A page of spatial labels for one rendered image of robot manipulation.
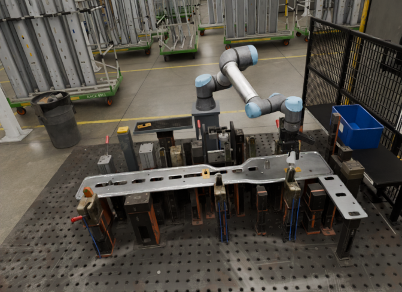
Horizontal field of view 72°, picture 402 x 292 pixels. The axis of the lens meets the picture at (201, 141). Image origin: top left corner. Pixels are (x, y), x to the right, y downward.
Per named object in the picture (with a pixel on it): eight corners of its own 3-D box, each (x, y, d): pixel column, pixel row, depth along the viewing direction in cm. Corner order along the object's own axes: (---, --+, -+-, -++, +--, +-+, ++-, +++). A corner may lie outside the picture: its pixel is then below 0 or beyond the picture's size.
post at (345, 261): (340, 267, 130) (352, 225, 115) (329, 247, 139) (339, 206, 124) (353, 265, 130) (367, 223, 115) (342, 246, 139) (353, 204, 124)
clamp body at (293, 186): (282, 242, 145) (286, 193, 127) (276, 225, 155) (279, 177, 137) (299, 240, 145) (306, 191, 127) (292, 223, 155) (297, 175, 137)
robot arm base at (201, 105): (195, 103, 210) (194, 91, 205) (215, 102, 209) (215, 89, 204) (195, 112, 198) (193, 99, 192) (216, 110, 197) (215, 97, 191)
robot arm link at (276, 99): (261, 94, 137) (274, 102, 128) (280, 90, 140) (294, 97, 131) (261, 109, 141) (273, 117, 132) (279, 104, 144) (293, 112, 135)
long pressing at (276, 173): (71, 204, 143) (70, 202, 142) (85, 177, 162) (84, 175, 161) (336, 176, 142) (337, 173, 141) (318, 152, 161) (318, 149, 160)
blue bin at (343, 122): (347, 149, 153) (352, 129, 146) (328, 124, 179) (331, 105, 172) (378, 148, 152) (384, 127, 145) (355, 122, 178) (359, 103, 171)
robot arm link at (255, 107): (212, 48, 151) (254, 108, 125) (229, 44, 154) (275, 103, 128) (210, 64, 161) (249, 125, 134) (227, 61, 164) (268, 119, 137)
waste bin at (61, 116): (42, 153, 386) (20, 106, 348) (60, 134, 432) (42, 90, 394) (76, 151, 383) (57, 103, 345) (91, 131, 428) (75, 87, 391)
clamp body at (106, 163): (110, 210, 177) (93, 165, 158) (113, 198, 187) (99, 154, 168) (125, 208, 177) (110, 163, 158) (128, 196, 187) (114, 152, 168)
